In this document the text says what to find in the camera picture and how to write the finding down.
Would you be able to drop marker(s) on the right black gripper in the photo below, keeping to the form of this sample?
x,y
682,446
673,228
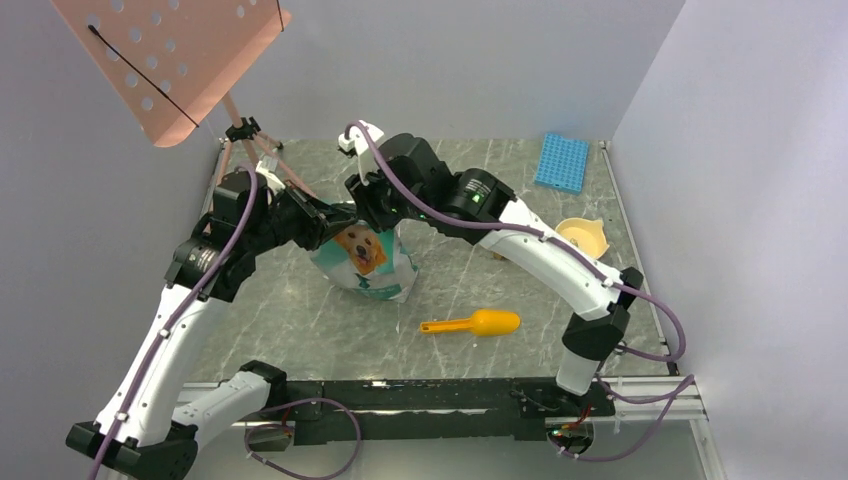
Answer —
x,y
365,198

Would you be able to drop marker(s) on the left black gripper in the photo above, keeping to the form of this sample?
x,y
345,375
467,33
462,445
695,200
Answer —
x,y
320,224

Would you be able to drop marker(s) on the green dog food bag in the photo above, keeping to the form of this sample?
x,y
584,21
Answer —
x,y
373,264

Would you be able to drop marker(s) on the orange plastic scoop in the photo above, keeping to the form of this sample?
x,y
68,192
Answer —
x,y
482,323

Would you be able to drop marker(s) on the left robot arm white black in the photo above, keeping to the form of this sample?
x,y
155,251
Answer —
x,y
143,432

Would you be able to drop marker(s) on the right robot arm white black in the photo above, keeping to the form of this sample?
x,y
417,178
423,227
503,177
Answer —
x,y
401,178

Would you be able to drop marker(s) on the cream pet bowl right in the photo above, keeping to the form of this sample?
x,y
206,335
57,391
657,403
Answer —
x,y
585,234

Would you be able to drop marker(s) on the blue perforated tray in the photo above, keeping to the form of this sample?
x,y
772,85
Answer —
x,y
562,164

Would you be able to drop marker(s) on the pink perforated music stand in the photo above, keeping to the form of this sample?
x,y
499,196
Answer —
x,y
172,62

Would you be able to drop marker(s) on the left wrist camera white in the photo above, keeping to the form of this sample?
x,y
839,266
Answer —
x,y
267,167

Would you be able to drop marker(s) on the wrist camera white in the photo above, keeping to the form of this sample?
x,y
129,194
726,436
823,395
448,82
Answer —
x,y
357,141
267,167

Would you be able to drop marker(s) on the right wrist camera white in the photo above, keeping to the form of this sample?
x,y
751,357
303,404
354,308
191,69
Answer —
x,y
357,141

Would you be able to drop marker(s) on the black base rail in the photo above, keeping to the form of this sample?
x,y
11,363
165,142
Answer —
x,y
523,408

